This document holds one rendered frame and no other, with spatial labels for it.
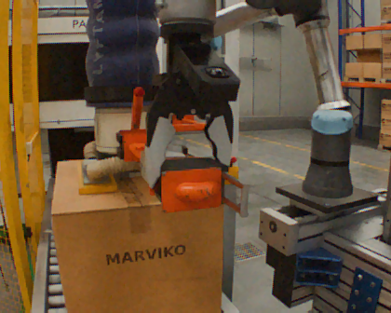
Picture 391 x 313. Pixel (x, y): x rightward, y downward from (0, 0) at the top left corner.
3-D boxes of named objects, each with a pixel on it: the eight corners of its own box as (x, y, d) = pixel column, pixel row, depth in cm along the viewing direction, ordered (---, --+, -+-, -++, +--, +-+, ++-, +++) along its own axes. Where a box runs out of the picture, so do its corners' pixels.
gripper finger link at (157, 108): (167, 154, 46) (192, 91, 45) (170, 156, 44) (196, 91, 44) (134, 141, 44) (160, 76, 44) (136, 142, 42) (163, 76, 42)
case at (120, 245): (68, 259, 134) (57, 161, 125) (163, 247, 147) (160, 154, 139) (76, 358, 79) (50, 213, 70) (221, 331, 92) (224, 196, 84)
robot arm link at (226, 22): (319, 0, 86) (172, 56, 111) (326, 9, 95) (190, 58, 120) (305, -37, 85) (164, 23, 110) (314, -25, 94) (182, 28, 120)
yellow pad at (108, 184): (77, 168, 116) (76, 153, 115) (106, 165, 119) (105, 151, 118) (78, 196, 84) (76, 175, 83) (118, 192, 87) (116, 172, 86)
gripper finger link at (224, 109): (236, 137, 49) (215, 77, 46) (241, 139, 47) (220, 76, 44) (207, 152, 48) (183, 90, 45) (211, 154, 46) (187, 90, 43)
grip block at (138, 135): (116, 155, 82) (114, 129, 80) (156, 153, 85) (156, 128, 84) (120, 162, 74) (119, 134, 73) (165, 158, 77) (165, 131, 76)
